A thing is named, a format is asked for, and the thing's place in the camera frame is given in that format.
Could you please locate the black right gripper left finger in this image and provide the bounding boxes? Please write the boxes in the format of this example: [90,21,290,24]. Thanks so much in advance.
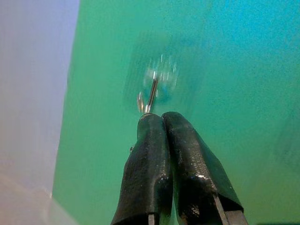
[110,113,174,225]

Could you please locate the green wall board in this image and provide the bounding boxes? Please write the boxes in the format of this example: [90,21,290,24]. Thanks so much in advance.
[52,0,300,225]

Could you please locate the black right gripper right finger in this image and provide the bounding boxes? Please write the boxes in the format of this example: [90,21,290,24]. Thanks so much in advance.
[161,111,249,225]

